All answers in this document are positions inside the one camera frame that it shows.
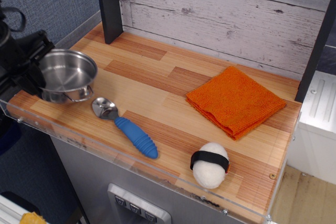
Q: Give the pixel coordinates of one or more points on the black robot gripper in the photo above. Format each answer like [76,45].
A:
[20,60]

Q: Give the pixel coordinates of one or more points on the silver metal bowl with handles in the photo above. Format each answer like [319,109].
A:
[69,76]

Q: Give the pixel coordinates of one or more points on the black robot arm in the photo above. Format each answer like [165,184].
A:
[5,10]

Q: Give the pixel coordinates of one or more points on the clear acrylic table guard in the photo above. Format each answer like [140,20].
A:
[95,153]

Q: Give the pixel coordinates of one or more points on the yellow object bottom left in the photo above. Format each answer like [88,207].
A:
[32,218]

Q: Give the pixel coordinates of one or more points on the silver button control panel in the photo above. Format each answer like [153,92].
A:
[137,205]

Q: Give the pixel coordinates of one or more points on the white plush sushi toy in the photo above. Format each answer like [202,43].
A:
[210,165]

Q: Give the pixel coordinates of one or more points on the folded orange cloth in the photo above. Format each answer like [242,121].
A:
[235,102]

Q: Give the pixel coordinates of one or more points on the white box at right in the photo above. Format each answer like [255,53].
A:
[312,149]

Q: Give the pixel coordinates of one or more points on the spoon with blue handle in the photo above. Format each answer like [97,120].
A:
[107,110]

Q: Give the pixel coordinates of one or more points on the dark left frame post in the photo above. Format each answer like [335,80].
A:
[111,19]

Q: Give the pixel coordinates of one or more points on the dark frame post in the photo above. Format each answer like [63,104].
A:
[320,43]
[111,19]

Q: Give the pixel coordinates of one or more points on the dark right frame post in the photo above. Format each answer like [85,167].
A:
[320,43]

